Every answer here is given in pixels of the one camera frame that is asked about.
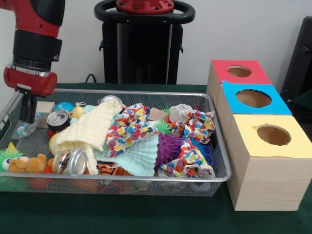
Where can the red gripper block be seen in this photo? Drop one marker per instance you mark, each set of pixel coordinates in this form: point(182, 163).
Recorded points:
point(30, 80)

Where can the crushed clear plastic bottle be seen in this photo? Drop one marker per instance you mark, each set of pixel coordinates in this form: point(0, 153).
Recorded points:
point(24, 129)

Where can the red black drink can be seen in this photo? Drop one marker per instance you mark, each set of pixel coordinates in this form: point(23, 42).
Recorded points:
point(112, 99)
point(58, 121)

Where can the cream yellow cloth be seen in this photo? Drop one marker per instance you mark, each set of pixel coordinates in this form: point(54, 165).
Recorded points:
point(85, 129)

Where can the colourful patterned cloth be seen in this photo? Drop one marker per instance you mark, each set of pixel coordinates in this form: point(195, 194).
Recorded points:
point(127, 129)
point(190, 161)
point(199, 124)

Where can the green spiky ball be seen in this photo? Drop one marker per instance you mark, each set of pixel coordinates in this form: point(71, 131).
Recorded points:
point(162, 126)

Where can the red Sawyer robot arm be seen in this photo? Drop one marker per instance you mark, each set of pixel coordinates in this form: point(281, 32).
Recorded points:
point(34, 29)

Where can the shallow clear mesh bin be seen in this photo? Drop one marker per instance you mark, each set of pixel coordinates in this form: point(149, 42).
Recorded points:
point(222, 170)

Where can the wooden three-hole box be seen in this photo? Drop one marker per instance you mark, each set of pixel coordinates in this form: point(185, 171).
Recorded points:
point(268, 180)

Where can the blue globe ball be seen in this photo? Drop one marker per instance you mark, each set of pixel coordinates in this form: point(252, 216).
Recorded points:
point(65, 106)

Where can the yellow ball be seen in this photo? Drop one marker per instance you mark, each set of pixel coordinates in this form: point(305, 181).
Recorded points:
point(52, 144)

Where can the yellow rubber duck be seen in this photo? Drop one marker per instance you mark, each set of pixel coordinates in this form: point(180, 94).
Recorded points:
point(76, 113)

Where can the green fluffy toy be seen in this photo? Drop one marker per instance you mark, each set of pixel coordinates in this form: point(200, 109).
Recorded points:
point(7, 158)

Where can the brown plush bear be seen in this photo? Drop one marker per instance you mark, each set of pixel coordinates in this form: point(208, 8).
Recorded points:
point(27, 164)

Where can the crushed silver drink can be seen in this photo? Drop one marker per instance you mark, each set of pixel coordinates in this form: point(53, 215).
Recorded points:
point(70, 161)

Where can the mint green cloth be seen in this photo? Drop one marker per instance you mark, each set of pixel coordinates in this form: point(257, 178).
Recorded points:
point(134, 158)

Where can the dark green table cloth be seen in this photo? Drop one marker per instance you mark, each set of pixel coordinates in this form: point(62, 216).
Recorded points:
point(122, 214)

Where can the purple spiky ball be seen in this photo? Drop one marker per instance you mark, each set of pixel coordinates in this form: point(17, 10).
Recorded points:
point(169, 147)

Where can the black chair back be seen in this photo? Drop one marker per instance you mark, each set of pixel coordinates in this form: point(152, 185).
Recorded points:
point(300, 63)

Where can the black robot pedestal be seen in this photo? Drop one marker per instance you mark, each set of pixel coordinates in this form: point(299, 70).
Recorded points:
point(141, 53)

